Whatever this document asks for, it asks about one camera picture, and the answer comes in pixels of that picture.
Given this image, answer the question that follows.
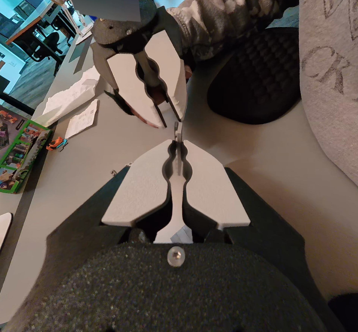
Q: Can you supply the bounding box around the small torn white paper bag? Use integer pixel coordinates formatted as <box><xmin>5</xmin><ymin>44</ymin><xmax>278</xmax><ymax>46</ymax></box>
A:
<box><xmin>65</xmin><ymin>99</ymin><xmax>100</xmax><ymax>139</ymax></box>

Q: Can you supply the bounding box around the wooden-edged office desk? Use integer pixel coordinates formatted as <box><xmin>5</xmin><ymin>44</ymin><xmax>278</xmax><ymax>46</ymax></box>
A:
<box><xmin>6</xmin><ymin>0</ymin><xmax>62</xmax><ymax>46</ymax></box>

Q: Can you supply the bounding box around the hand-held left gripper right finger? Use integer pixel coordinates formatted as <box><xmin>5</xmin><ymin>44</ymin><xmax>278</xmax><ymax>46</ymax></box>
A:
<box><xmin>182</xmin><ymin>140</ymin><xmax>251</xmax><ymax>242</ymax></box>

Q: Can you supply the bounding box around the person's right forearm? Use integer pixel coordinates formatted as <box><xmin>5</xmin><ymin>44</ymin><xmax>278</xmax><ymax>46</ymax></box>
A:
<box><xmin>166</xmin><ymin>0</ymin><xmax>301</xmax><ymax>62</ymax></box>

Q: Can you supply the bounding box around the white stand with wooden board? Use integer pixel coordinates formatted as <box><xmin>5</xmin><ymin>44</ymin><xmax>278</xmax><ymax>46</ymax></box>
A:
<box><xmin>0</xmin><ymin>212</ymin><xmax>14</xmax><ymax>250</ymax></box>

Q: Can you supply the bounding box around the long grey lego plate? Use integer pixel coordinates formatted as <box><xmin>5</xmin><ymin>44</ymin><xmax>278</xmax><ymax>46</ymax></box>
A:
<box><xmin>174</xmin><ymin>121</ymin><xmax>184</xmax><ymax>177</ymax></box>

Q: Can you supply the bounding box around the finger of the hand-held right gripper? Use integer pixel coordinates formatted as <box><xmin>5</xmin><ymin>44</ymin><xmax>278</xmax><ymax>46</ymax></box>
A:
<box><xmin>107</xmin><ymin>53</ymin><xmax>168</xmax><ymax>129</ymax></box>
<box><xmin>145</xmin><ymin>30</ymin><xmax>188</xmax><ymax>122</ymax></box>

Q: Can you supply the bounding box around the small orange lego figure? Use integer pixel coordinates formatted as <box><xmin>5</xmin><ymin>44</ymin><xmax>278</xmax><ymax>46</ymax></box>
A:
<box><xmin>46</xmin><ymin>137</ymin><xmax>69</xmax><ymax>152</ymax></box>

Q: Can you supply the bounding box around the black office chair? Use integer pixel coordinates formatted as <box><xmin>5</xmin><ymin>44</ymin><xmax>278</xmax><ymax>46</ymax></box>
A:
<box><xmin>30</xmin><ymin>31</ymin><xmax>64</xmax><ymax>62</ymax></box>

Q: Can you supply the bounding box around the torn white printed paper bag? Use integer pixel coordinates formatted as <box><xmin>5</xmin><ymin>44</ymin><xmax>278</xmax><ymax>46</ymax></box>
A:
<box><xmin>32</xmin><ymin>66</ymin><xmax>101</xmax><ymax>127</ymax></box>

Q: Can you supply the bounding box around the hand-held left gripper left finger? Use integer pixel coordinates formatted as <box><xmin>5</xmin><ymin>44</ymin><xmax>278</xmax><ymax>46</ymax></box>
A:
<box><xmin>101</xmin><ymin>140</ymin><xmax>173</xmax><ymax>243</ymax></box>

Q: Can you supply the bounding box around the green lego set box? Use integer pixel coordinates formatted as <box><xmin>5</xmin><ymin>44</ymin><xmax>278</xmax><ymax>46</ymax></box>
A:
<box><xmin>0</xmin><ymin>106</ymin><xmax>53</xmax><ymax>194</ymax></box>

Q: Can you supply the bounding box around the grey splattered hoodie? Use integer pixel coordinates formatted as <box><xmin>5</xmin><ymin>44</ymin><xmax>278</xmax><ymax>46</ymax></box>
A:
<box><xmin>299</xmin><ymin>0</ymin><xmax>358</xmax><ymax>188</ymax></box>

